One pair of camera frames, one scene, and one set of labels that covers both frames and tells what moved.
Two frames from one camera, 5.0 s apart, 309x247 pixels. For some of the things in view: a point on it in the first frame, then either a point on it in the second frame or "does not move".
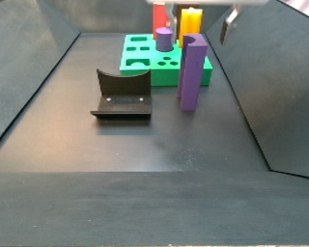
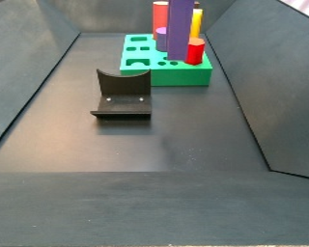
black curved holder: (125, 96) does not move
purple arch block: (190, 80) → (178, 15)
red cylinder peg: (159, 17) does not move
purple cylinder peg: (163, 39) does not move
